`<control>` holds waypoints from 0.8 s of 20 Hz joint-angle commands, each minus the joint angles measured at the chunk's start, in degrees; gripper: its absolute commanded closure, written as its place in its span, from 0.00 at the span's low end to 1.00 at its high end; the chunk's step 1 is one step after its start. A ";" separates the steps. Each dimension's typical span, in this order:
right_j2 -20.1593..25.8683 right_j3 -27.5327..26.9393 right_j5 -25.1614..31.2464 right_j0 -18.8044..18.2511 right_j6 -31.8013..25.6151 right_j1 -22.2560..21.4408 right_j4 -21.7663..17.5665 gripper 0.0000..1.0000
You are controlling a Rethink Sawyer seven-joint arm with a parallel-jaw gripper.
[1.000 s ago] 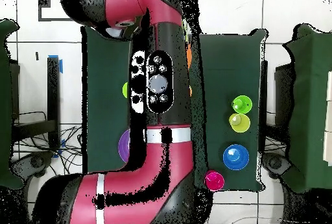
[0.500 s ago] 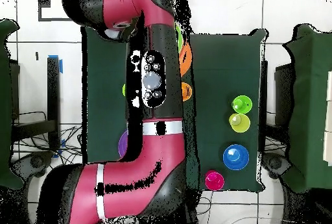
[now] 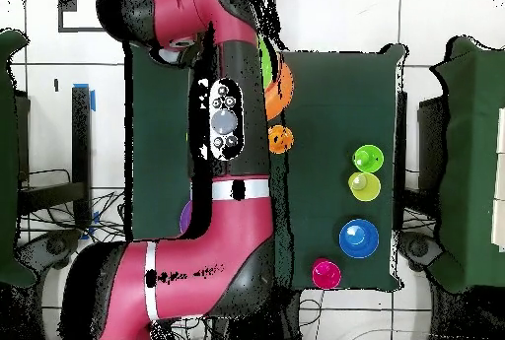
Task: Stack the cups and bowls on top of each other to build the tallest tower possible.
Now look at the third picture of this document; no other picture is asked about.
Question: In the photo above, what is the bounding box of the orange cup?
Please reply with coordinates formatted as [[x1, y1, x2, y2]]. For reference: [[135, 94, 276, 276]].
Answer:
[[267, 124, 295, 155]]

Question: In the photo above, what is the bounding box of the large orange bowl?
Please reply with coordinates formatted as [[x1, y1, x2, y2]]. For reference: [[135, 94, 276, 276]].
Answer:
[[263, 58, 296, 122]]

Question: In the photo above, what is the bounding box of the light green bowl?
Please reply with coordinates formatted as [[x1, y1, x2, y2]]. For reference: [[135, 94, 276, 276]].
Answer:
[[257, 35, 274, 90]]

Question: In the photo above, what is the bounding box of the purple bowl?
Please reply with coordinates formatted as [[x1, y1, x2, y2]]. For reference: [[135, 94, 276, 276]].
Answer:
[[180, 198, 193, 236]]

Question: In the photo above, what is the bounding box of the dark green table cloth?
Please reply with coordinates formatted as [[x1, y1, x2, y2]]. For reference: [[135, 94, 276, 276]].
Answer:
[[123, 38, 407, 292]]

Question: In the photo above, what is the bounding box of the green cup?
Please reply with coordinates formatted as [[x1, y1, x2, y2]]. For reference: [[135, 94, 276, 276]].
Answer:
[[351, 144, 385, 174]]

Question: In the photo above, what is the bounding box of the yellow cup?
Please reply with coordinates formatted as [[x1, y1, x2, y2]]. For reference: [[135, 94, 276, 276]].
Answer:
[[347, 171, 383, 203]]

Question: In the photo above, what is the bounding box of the blue bowl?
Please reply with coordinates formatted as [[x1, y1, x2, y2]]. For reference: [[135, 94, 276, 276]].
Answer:
[[338, 218, 381, 259]]

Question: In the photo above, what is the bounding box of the red cup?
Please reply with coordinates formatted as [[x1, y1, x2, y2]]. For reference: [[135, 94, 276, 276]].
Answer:
[[311, 257, 343, 291]]

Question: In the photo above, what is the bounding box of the blue tape strip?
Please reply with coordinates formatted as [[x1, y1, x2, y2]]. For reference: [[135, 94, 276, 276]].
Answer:
[[72, 83, 97, 113], [79, 210, 101, 241]]

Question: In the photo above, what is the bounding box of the black metal stand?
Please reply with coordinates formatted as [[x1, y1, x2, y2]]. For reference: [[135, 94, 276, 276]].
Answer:
[[17, 85, 93, 231]]

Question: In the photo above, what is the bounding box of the dark office chair base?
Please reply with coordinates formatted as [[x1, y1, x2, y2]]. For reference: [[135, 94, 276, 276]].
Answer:
[[399, 231, 445, 272], [17, 228, 82, 271]]

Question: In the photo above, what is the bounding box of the tangle of cables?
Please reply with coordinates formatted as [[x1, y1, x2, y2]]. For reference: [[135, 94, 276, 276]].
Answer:
[[19, 168, 127, 244]]

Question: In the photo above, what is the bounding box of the black square frame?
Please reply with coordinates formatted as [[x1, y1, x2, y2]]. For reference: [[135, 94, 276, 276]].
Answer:
[[57, 0, 108, 34]]

